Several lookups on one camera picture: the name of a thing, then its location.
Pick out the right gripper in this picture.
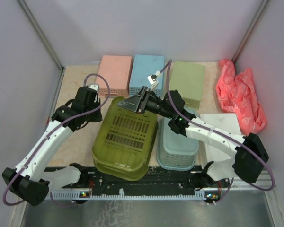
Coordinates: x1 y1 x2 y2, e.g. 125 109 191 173
117 86 174 119

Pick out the olive green plastic tub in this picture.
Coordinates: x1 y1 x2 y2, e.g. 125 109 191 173
92 96 158 181

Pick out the pink perforated tray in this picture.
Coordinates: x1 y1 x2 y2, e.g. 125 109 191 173
98 55 133 97

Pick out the blue perforated tray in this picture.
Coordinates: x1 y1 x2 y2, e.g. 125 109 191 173
129 54 165 96

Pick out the light green perforated tray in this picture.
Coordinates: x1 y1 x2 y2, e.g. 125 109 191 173
169 61 205 109

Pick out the teal perforated basket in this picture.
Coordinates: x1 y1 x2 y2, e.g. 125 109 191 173
157 118 199 171

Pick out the white perforated tray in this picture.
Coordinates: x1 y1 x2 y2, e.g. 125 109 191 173
199 113 241 168

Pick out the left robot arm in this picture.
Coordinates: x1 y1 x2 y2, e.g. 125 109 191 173
2 84 102 206

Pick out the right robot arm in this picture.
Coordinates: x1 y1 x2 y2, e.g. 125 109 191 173
118 87 269 187

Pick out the red plastic bag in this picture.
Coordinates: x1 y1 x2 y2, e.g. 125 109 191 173
215 59 267 135

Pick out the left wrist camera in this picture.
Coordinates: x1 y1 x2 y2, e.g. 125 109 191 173
87 84 100 100

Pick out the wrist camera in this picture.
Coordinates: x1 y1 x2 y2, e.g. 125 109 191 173
87 84 100 100
147 71 161 91

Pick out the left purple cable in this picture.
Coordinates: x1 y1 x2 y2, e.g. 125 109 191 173
2 73 111 208

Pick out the purple cable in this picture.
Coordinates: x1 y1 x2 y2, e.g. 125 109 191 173
156 59 275 205
2 73 111 208

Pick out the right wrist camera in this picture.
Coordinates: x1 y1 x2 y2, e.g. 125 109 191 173
147 71 161 91

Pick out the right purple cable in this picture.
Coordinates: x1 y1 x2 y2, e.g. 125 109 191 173
156 59 275 205

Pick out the grey slotted cable duct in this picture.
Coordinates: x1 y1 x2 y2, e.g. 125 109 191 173
49 190 223 201

